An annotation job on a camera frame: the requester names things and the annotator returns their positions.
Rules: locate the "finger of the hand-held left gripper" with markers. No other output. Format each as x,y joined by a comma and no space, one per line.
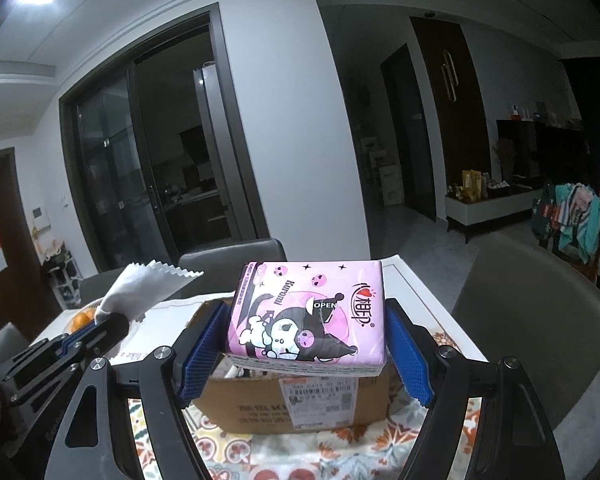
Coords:
77,337
110,330

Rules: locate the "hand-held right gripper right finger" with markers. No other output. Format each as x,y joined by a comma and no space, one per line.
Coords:
410,355

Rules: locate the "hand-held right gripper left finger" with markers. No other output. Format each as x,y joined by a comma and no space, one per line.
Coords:
202,360

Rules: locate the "white zigzag-edged cloth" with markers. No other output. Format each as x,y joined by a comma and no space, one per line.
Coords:
145,282

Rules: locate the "brown cardboard box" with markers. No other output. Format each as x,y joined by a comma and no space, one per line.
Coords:
290,400

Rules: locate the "pink cartoon tissue pack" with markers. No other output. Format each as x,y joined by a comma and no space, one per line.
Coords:
305,320

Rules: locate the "orange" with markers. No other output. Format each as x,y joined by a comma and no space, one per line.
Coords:
83,319
71,327

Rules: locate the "white plastic fruit basket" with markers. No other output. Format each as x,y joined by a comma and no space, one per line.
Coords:
77,322

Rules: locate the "grey chair back left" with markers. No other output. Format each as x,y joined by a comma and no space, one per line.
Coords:
102,285

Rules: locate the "small white storage shelf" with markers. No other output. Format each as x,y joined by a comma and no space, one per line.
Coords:
62,277

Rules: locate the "grey dining chair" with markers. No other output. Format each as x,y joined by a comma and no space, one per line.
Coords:
5,342
535,320

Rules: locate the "grey chair back middle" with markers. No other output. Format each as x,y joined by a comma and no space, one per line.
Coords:
230,265

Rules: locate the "floral patterned tablecloth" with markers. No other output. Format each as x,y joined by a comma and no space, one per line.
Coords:
330,455

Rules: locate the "brown wooden door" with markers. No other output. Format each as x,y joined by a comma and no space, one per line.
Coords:
2,210

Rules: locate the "white low console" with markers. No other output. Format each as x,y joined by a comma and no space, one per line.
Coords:
490,205

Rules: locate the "yellow bags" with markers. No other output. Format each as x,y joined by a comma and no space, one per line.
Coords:
471,184

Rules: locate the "dark glass sliding door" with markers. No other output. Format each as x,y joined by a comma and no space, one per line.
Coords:
160,150

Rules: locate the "stacked boxes in doorway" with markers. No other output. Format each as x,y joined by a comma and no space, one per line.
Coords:
382,170

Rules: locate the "clothes on drying rack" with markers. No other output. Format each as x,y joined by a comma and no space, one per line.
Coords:
575,220

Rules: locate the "white wall intercom panel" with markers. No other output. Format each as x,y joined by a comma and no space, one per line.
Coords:
40,217

